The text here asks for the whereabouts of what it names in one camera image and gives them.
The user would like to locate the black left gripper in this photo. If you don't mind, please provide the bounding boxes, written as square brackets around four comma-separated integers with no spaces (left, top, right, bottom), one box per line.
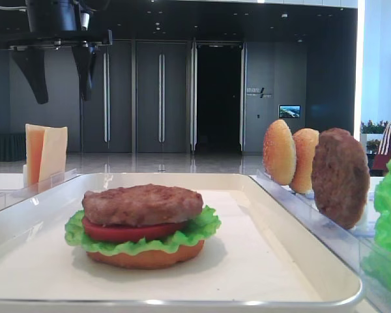
[0,1,112,104]

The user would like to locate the orange cheese slice upright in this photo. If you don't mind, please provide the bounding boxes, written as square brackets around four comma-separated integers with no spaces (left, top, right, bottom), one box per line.
[25,124,45,185]

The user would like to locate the yellow cheese slice upright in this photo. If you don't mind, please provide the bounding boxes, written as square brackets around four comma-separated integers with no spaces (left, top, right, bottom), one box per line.
[38,127,68,182]

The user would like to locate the meat patty on burger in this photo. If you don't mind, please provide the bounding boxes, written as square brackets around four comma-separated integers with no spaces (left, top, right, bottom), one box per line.
[82,184,203,227]

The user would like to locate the tomato slice on burger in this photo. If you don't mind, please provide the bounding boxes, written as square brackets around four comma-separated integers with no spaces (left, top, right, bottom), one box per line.
[82,217,187,243]

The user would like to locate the lettuce leaf on burger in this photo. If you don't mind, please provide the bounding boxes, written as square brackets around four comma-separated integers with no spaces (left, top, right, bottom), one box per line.
[65,205,221,256]

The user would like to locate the upright meat patty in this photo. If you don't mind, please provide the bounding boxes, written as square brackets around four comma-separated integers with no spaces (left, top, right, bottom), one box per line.
[311,128,370,230]

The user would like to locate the upright green lettuce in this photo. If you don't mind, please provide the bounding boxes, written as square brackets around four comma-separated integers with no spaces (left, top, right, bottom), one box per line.
[362,159,391,290]

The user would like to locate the clear left rack front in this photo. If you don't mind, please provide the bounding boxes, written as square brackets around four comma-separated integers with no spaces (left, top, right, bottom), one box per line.
[0,169,79,211]

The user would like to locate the clear rack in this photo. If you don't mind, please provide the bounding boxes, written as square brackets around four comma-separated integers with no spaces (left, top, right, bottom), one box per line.
[0,169,79,211]
[252,170,391,312]

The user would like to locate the bottom bun on tray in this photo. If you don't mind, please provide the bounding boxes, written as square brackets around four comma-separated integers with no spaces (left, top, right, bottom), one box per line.
[87,240,205,269]

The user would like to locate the far upright bun slice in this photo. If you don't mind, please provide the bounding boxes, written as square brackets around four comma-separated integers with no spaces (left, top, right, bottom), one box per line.
[263,119,297,185]

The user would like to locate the upright bun slice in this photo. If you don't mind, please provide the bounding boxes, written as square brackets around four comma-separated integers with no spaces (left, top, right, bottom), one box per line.
[263,119,297,185]
[289,128,319,194]

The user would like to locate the white metal tray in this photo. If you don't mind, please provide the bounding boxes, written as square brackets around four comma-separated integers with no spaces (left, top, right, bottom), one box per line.
[0,173,364,312]

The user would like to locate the person in maroon jacket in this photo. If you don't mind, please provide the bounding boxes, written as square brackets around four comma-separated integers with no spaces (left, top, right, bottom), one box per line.
[372,122,391,173]

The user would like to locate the clear right rack front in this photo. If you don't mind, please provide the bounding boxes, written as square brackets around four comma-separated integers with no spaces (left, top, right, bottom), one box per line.
[252,170,391,312]

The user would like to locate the wall display screen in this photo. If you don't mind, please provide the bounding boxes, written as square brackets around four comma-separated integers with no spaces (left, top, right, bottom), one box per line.
[278,105,301,119]

